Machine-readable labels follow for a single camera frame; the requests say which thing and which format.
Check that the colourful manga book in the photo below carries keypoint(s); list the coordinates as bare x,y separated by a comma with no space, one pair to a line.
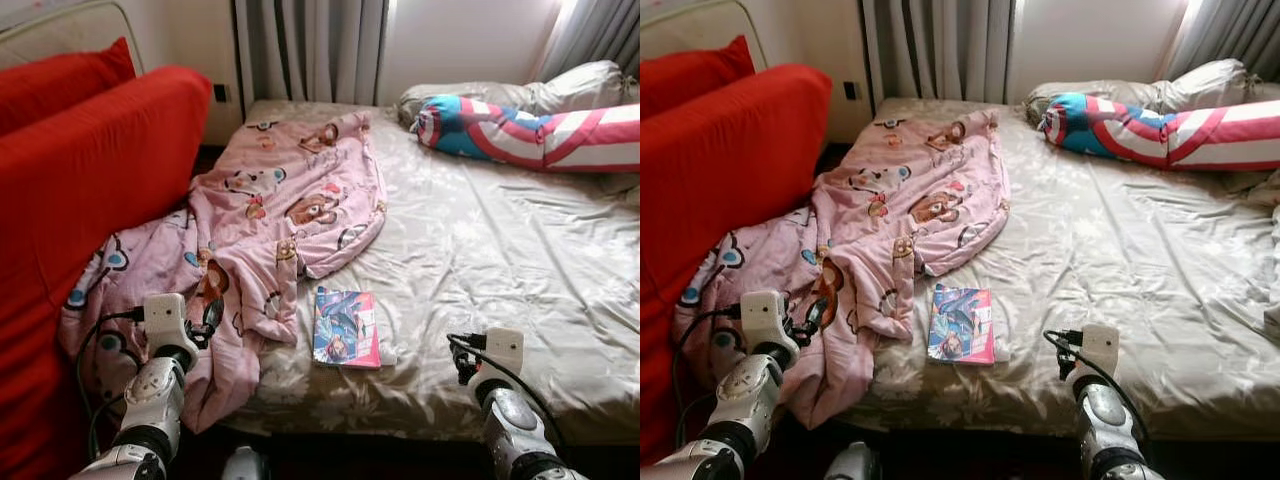
960,325
345,325

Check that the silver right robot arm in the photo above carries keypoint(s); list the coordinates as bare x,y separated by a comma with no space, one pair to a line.
1105,415
515,420

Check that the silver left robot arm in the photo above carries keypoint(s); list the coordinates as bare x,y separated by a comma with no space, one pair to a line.
745,400
150,400

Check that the bed with beige floral sheet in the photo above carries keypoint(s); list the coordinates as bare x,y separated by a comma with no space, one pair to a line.
480,260
1100,260

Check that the pink cartoon print blanket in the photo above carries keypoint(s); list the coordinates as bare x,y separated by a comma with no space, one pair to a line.
920,180
300,180

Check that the long red cushion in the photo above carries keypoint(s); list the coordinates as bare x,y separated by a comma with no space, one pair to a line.
80,170
690,75
50,85
720,170

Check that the red white blue striped bolster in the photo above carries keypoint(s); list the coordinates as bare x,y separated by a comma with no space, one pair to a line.
530,135
1150,130

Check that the grey striped curtain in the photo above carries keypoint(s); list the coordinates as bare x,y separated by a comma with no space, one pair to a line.
1230,30
600,30
310,45
935,45

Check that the bunched beige pillow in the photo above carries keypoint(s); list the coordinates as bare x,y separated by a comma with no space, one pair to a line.
580,85
1210,85

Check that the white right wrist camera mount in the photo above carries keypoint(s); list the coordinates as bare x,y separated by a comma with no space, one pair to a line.
503,352
1100,348

